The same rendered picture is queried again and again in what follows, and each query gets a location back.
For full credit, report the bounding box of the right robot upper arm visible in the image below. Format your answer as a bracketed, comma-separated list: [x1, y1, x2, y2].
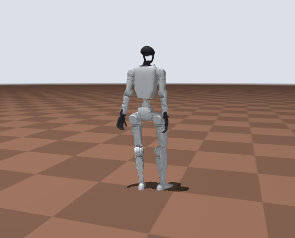
[155, 68, 166, 97]

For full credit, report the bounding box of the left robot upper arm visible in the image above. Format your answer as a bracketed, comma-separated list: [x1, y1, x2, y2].
[125, 68, 135, 96]

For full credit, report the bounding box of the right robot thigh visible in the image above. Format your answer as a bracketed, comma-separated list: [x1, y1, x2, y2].
[151, 112, 168, 157]

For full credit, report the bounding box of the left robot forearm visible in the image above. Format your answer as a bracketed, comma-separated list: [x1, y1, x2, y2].
[121, 93, 130, 115]

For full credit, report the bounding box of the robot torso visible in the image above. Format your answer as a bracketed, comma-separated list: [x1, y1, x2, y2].
[134, 64, 159, 121]

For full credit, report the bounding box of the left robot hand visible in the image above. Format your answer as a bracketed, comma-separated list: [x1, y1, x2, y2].
[117, 109, 127, 130]

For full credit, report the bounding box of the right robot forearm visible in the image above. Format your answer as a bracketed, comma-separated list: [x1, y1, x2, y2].
[160, 90, 169, 116]

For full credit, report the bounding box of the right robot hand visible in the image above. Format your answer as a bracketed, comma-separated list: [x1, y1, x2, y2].
[162, 112, 169, 133]

